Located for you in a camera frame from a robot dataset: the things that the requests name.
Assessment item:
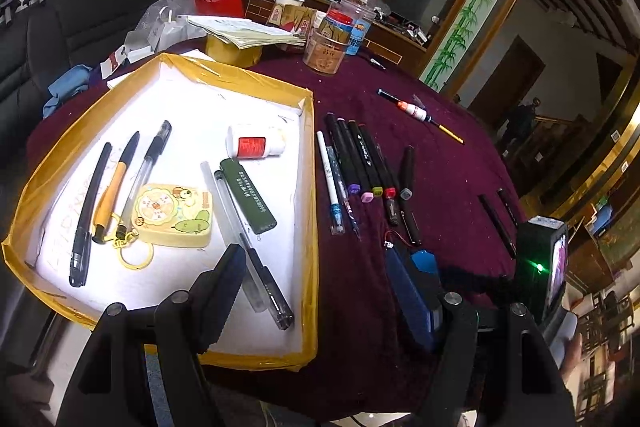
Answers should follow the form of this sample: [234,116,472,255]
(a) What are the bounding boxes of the white paper bag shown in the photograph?
[124,4,201,58]

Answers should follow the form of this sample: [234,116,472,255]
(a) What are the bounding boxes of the long black pen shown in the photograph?
[68,142,113,289]

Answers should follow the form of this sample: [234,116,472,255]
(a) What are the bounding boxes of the dark blue pen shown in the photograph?
[340,177,363,242]

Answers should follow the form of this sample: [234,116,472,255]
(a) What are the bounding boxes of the clear pen black cap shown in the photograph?
[116,120,172,243]

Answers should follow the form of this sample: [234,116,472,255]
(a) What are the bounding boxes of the orange black pen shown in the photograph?
[93,131,141,244]

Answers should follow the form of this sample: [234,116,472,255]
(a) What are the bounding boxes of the blue cloth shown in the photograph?
[42,63,96,118]

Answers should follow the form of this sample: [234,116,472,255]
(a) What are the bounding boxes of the clear pen black tip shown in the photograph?
[214,170,295,331]

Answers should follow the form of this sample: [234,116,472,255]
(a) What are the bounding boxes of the black marker grey cap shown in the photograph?
[398,145,417,202]

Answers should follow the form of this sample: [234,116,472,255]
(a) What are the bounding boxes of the black marker purple cap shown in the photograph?
[325,113,362,196]

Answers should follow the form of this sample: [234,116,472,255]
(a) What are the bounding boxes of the jar red blue lid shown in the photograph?
[325,0,376,42]

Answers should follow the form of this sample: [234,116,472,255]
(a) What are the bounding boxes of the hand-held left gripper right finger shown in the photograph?
[384,247,581,427]

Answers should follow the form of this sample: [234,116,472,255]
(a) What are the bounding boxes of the brown wooden door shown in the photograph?
[467,34,546,118]

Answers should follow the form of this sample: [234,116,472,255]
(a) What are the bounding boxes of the black marker red cap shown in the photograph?
[359,127,398,201]

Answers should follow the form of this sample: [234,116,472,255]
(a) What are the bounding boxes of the white paper sheet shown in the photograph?
[106,48,213,90]

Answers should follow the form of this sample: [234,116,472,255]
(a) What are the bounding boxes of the clear pen blue insert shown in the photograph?
[326,146,347,236]

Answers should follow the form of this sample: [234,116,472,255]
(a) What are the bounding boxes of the clear pen silver tip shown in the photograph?
[201,161,268,314]

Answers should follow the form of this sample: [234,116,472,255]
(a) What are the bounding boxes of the white pen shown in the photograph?
[316,131,341,208]

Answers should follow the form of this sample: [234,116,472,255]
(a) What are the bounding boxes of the white bottle red label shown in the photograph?
[226,123,287,159]

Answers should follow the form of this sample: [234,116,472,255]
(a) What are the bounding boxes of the black marker pink cap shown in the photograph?
[347,120,387,200]

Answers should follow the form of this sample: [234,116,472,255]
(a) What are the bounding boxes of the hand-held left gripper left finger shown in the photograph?
[55,243,248,427]

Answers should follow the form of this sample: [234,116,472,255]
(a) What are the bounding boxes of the short jar orange label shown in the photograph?
[302,24,351,76]

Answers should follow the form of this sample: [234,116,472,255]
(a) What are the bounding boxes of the wooden stair railing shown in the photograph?
[500,114,591,208]

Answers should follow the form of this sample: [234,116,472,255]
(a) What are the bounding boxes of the yellow taped white box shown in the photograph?
[1,52,319,370]

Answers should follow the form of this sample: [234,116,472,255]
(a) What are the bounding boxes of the stack of booklets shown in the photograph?
[186,14,307,51]

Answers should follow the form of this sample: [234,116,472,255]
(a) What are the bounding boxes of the plain black marker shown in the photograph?
[477,193,517,259]

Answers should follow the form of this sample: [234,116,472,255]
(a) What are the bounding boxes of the blue battery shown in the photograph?
[382,232,442,290]

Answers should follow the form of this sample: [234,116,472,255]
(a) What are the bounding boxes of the green lighter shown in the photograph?
[220,158,277,235]

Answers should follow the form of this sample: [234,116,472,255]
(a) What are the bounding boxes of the black sofa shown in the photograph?
[0,0,201,168]

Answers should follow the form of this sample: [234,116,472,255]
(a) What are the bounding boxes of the yellow toy keychain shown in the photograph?
[112,183,213,270]

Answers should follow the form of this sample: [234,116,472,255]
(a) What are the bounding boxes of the brown packets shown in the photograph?
[267,4,316,32]

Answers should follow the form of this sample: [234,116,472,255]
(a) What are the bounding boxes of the clear jar blue label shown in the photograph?
[346,19,374,56]

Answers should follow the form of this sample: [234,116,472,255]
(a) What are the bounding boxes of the person's right hand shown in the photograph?
[560,334,585,380]

